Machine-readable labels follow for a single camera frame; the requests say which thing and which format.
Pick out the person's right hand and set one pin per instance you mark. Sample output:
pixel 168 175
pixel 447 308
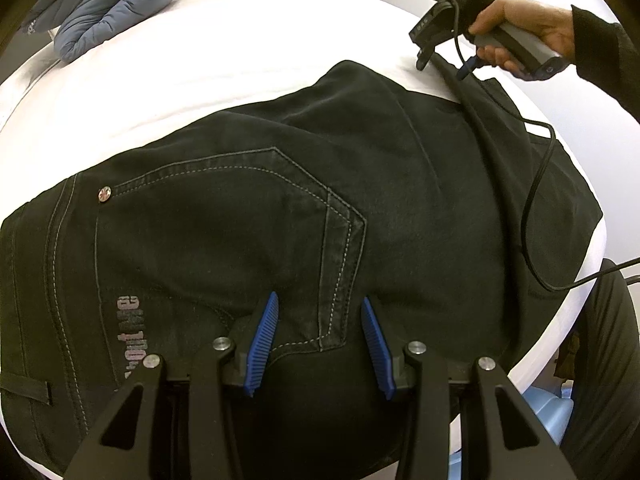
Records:
pixel 553 26

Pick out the blue-grey puffer jacket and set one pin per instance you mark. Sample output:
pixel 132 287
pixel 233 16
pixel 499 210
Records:
pixel 82 25

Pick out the person's dark trouser leg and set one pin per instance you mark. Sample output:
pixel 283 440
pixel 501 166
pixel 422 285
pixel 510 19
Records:
pixel 601 355

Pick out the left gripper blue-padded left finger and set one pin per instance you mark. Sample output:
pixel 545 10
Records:
pixel 252 336

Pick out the black right sleeve forearm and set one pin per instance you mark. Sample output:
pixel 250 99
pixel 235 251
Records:
pixel 606 57

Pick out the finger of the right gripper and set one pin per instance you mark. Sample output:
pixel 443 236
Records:
pixel 469 66
pixel 425 54

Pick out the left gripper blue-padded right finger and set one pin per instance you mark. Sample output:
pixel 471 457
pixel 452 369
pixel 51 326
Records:
pixel 386 340

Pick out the light blue plastic container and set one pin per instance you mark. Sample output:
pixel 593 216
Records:
pixel 513 435

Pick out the black denim pants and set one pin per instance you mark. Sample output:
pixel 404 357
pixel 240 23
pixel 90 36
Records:
pixel 120 285

